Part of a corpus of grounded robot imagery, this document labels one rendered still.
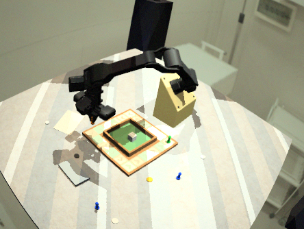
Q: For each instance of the beige die with black pips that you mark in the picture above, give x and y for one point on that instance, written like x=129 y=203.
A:
x=132 y=137

